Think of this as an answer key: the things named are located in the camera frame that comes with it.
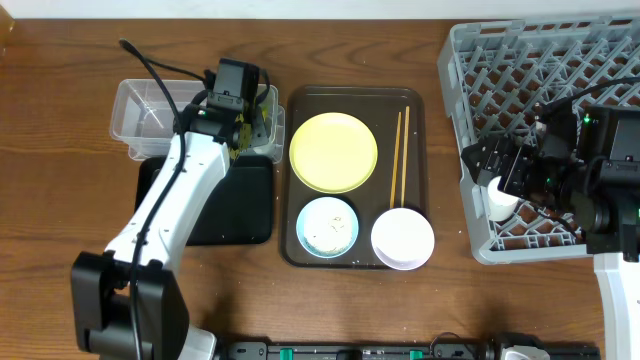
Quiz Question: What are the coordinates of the white cup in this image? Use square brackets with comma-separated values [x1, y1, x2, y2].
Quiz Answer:
[487, 177, 519, 222]

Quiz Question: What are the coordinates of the yellow plate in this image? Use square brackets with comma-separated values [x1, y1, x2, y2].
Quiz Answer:
[289, 112, 378, 194]

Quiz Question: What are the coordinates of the white pink bowl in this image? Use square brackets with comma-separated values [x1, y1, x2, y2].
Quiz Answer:
[371, 208, 435, 271]

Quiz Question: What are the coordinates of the light blue bowl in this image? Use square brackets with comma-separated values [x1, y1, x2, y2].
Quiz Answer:
[295, 197, 359, 259]

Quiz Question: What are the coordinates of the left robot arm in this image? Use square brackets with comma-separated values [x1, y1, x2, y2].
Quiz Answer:
[71, 59, 270, 359]

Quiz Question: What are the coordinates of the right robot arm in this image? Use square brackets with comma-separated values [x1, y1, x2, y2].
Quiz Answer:
[461, 101, 639, 359]

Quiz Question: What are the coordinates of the grey dishwasher rack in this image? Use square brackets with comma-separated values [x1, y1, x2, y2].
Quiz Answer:
[438, 15, 639, 265]

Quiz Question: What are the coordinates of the black waste tray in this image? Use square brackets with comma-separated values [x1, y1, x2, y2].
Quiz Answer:
[134, 155, 275, 247]

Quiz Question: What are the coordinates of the clear plastic bin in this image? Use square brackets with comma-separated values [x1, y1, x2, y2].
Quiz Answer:
[110, 79, 285, 164]

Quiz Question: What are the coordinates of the dark brown serving tray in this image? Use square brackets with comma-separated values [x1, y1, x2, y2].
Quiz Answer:
[279, 85, 428, 270]

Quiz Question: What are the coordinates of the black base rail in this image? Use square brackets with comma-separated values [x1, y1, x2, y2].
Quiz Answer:
[213, 332, 602, 360]

